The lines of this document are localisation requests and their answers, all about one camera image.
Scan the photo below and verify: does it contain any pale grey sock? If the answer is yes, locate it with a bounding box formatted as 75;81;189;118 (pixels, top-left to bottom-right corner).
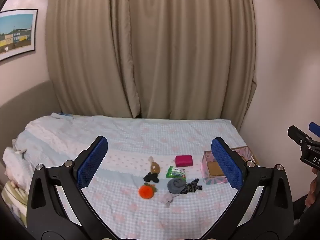
160;192;181;209

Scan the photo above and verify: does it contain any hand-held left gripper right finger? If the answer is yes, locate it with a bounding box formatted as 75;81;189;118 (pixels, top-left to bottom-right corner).
200;137;294;240

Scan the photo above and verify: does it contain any pink patterned cardboard box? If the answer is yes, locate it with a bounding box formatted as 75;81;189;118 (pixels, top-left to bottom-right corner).
200;145;258;184

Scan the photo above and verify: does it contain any beige curtain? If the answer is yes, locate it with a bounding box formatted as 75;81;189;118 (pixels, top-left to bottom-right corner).
45;0;258;130

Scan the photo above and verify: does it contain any striped cloth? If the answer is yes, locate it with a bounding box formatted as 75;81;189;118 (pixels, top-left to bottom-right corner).
1;182;28;228

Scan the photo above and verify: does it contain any green wet wipes packet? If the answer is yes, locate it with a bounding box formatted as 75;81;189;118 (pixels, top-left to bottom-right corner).
165;165;187;181

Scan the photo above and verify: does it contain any checkered pink blue blanket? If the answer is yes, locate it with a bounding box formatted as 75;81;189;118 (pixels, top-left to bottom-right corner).
12;112;259;240

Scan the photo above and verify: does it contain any white fluffy quilt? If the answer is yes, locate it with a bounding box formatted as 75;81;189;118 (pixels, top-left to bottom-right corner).
2;146;33;188

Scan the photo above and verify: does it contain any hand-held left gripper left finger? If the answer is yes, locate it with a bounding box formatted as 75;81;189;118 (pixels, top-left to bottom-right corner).
26;136;118;240

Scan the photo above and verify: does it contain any orange plush fruit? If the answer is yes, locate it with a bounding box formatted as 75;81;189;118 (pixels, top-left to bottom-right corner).
138;182;158;200

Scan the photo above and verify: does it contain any magenta rectangular block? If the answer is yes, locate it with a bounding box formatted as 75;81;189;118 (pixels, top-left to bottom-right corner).
174;155;194;168

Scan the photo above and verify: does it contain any framed landscape picture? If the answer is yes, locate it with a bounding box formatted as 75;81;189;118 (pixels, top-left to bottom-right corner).
0;9;39;62

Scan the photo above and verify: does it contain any person's right forearm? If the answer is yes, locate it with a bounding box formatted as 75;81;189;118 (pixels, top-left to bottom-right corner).
292;195;320;232

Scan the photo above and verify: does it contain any brown plush toy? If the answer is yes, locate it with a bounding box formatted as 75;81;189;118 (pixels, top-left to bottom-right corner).
148;156;161;174

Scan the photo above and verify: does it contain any dark patterned sock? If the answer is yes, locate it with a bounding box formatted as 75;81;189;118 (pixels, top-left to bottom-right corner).
179;178;203;195

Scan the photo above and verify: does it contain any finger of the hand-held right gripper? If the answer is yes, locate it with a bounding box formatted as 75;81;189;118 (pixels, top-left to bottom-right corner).
309;122;320;139
287;125;313;147

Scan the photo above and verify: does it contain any black sock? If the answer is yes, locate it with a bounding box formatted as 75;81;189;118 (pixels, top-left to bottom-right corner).
143;172;160;184

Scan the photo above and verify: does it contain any person's right hand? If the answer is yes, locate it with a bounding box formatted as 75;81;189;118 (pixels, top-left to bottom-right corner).
305;167;320;208

